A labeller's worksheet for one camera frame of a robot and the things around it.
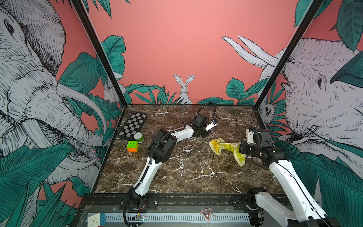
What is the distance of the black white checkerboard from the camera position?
994 millimetres

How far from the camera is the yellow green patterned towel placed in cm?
80

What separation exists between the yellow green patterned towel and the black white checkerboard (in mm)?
A: 540
